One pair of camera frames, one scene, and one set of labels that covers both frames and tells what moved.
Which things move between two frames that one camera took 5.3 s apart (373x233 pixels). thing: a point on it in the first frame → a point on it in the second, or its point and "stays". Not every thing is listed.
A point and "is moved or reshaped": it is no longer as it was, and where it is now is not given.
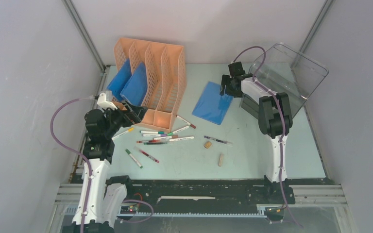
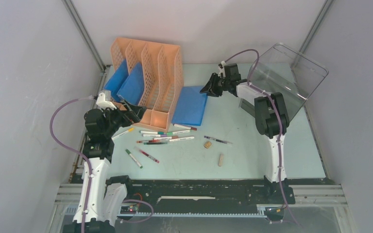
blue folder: (135, 91) is moved or reshaped
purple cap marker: (154, 135) stays
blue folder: (212, 107) → (191, 106)
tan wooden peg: (220, 161) stays
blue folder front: (117, 85) is moved or reshaped
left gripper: (138, 114) stays
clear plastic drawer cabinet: (280, 69) stays
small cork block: (207, 144) stays
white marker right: (181, 139) stays
